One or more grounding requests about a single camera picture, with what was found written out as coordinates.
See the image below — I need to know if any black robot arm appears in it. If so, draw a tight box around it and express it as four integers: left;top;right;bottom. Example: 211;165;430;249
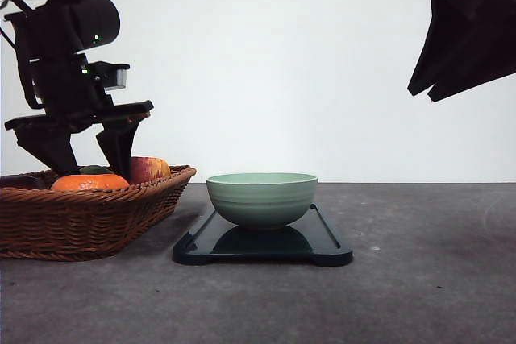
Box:
4;0;154;179

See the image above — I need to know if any dark teal tray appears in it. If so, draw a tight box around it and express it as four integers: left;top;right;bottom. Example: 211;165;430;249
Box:
173;203;354;267

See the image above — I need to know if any dark red apple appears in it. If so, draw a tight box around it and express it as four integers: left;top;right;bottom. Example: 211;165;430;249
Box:
0;175;51;189

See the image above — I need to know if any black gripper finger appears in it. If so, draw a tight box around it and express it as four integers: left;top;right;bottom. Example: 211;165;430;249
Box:
407;0;516;96
427;38;516;102
96;101;154;184
5;114;80;172

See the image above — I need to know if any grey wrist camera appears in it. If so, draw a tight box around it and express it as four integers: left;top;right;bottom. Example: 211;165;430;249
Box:
104;68;127;91

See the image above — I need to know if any green avocado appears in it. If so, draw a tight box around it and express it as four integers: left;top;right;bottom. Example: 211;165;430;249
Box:
77;165;113;174

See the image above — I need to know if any red yellow apple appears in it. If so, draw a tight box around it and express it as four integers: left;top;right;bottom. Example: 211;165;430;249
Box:
129;156;171;184

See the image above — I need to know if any brown wicker basket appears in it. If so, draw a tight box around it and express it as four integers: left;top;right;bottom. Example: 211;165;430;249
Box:
0;166;197;261

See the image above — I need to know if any pale green ceramic bowl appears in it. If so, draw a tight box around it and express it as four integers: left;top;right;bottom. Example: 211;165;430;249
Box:
206;172;318;227

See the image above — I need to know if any orange fruit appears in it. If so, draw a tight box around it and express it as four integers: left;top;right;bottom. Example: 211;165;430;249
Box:
51;173;130;190

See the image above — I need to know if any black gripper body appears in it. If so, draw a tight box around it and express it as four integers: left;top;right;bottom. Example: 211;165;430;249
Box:
4;54;154;134

